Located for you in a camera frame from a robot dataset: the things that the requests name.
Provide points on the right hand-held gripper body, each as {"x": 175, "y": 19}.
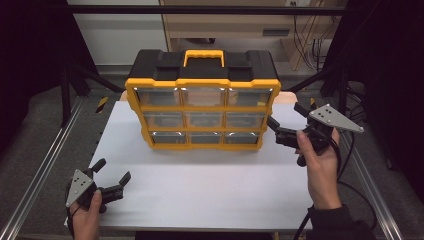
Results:
{"x": 328, "y": 116}

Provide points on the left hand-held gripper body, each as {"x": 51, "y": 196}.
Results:
{"x": 78, "y": 185}

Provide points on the clear plastic drawer bin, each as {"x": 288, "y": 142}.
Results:
{"x": 249, "y": 97}

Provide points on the yellow black organizer case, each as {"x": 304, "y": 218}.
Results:
{"x": 203, "y": 71}

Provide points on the person's left hand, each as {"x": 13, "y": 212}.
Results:
{"x": 85, "y": 221}

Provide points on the person's right hand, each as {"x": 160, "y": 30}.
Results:
{"x": 321, "y": 176}

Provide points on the yellow black striped marker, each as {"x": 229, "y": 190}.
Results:
{"x": 312, "y": 101}
{"x": 102, "y": 104}

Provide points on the black metal stand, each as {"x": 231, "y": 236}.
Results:
{"x": 341, "y": 93}
{"x": 65, "y": 100}

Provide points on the grid of clear drawers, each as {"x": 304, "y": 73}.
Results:
{"x": 163, "y": 119}

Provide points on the black curtain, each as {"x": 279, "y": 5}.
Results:
{"x": 30, "y": 60}
{"x": 393, "y": 83}

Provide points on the person's dark lap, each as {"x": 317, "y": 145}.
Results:
{"x": 206, "y": 236}

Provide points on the light wooden desk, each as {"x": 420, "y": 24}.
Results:
{"x": 233, "y": 23}

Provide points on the white cabinet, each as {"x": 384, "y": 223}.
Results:
{"x": 120, "y": 36}

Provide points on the aluminium floor rail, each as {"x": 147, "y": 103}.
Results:
{"x": 40, "y": 170}
{"x": 370, "y": 186}

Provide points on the black horizontal frame bar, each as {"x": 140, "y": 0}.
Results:
{"x": 200, "y": 10}

